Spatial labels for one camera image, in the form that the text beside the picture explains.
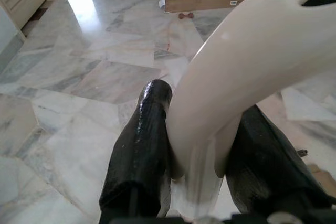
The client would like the long wooden plank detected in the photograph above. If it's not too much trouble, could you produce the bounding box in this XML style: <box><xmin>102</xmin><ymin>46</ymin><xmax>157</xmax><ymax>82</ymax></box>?
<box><xmin>162</xmin><ymin>0</ymin><xmax>261</xmax><ymax>14</ymax></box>

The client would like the white paper sheet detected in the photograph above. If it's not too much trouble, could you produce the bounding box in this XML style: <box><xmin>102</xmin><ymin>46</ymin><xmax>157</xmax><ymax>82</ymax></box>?
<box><xmin>280</xmin><ymin>87</ymin><xmax>336</xmax><ymax>123</ymax></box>

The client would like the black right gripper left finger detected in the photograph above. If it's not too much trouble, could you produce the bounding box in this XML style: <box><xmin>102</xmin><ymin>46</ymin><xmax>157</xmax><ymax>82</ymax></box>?
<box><xmin>99</xmin><ymin>79</ymin><xmax>173</xmax><ymax>219</ymax></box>

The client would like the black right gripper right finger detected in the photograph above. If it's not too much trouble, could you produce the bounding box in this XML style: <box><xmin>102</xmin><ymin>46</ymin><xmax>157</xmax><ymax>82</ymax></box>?
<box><xmin>226</xmin><ymin>104</ymin><xmax>332</xmax><ymax>214</ymax></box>

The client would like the dark door mat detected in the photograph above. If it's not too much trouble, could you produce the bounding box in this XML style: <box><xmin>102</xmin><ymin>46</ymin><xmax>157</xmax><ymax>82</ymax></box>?
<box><xmin>20</xmin><ymin>5</ymin><xmax>50</xmax><ymax>32</ymax></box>

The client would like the beige dustpan with wooden handle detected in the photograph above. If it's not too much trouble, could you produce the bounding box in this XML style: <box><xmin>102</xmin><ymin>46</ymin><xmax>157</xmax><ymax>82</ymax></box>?
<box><xmin>166</xmin><ymin>0</ymin><xmax>336</xmax><ymax>220</ymax></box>

